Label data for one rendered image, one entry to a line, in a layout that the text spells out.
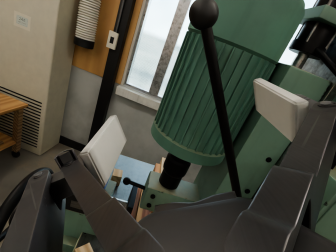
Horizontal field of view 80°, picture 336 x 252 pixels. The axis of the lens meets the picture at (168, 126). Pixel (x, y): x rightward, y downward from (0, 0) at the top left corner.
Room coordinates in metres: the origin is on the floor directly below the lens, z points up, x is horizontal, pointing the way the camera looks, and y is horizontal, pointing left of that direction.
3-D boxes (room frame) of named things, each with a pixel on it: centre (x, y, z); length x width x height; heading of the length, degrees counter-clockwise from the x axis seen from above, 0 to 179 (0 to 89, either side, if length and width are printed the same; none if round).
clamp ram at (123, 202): (0.42, 0.05, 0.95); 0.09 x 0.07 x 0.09; 7
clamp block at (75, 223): (0.40, 0.14, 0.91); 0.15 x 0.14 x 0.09; 7
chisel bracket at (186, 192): (0.42, -0.07, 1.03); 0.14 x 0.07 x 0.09; 97
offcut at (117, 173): (0.55, 0.10, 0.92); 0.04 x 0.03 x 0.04; 14
